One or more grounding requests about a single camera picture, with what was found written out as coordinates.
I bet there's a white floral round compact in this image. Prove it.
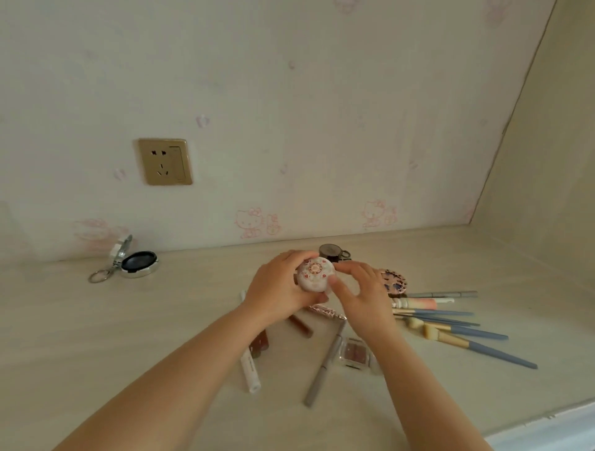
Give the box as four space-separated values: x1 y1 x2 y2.
293 256 337 294

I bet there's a person's left forearm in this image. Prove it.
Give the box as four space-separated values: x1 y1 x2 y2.
53 302 270 451

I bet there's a white concealer tube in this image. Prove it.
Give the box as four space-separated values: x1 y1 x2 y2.
238 290 262 395

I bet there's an ornate rose gold lip tube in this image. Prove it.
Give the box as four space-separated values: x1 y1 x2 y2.
308 304 348 322

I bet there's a silver round cushion compact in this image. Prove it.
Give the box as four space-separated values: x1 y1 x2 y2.
88 234 161 284

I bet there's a white wardrobe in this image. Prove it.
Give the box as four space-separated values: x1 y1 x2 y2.
483 399 595 451

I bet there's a small dark round compact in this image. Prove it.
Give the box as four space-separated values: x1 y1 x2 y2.
319 243 353 263

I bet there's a person's left hand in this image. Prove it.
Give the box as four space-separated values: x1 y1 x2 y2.
241 250 337 328

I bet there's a light wooden table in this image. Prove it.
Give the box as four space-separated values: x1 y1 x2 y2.
0 222 595 451

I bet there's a brown lipstick tube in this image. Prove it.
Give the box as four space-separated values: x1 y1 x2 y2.
287 315 314 339

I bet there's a pink single eyeshadow pan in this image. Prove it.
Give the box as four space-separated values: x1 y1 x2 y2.
338 336 371 370

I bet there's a gold wall socket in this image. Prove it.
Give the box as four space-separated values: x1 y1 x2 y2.
137 138 194 186

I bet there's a person's right forearm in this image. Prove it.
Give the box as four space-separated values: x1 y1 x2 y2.
367 334 493 451

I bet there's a grey slim eyeliner pencil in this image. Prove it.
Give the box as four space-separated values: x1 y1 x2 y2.
303 320 347 409

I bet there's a person's right hand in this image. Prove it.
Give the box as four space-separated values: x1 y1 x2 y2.
327 261 402 347

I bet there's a pink blue patterned compact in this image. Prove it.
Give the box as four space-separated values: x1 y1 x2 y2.
379 268 408 298

